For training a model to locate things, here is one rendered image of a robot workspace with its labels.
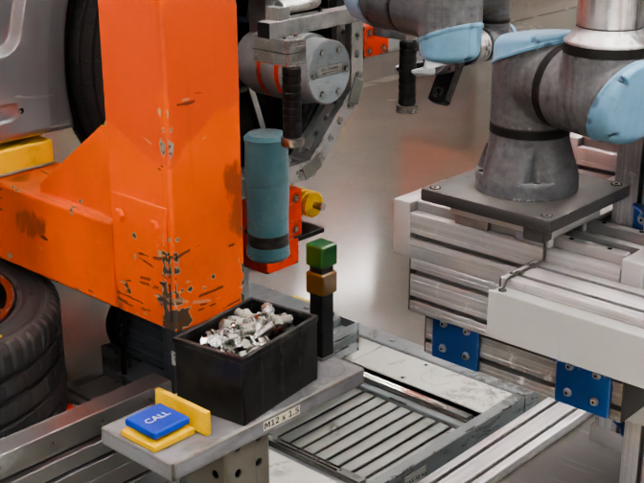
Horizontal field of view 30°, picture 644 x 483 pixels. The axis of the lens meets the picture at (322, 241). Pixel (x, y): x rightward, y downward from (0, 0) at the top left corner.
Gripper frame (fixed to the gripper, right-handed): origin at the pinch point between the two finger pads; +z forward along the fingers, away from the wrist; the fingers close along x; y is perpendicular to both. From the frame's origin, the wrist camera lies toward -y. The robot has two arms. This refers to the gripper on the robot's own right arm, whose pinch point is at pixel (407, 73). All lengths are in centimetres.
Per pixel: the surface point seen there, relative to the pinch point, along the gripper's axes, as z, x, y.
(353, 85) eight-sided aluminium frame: -6.4, -20.3, -6.8
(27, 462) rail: 98, 2, -47
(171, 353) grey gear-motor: 53, -15, -49
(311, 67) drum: 22.2, -6.0, 3.8
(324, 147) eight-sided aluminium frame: 2.8, -20.5, -18.9
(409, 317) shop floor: -52, -39, -83
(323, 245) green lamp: 52, 25, -17
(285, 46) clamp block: 36.5, 0.8, 10.9
